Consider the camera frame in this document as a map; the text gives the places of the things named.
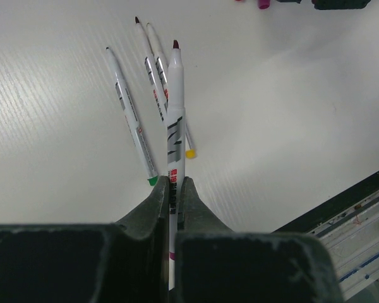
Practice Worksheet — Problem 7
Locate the yellow-ended white pen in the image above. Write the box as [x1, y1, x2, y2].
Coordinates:
[146, 23, 196, 159]

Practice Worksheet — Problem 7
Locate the green-ended white pen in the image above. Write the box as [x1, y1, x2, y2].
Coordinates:
[105, 47, 159, 186]

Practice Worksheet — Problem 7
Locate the aluminium frame rail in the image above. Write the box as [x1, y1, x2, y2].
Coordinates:
[278, 171, 379, 299]

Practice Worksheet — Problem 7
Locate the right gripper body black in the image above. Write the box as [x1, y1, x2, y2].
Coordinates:
[273, 0, 372, 11]

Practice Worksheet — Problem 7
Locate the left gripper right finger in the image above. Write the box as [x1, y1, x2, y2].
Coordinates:
[175, 177, 343, 302]

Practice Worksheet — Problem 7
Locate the purple pen cap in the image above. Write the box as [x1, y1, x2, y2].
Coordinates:
[257, 0, 270, 9]

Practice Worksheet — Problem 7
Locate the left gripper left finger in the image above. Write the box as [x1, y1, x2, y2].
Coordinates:
[0, 177, 169, 302]

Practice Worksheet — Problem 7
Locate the purple-ended white pen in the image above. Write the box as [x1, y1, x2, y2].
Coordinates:
[167, 40, 186, 290]

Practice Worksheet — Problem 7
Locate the red-ended white pen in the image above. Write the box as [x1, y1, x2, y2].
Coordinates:
[135, 16, 167, 127]

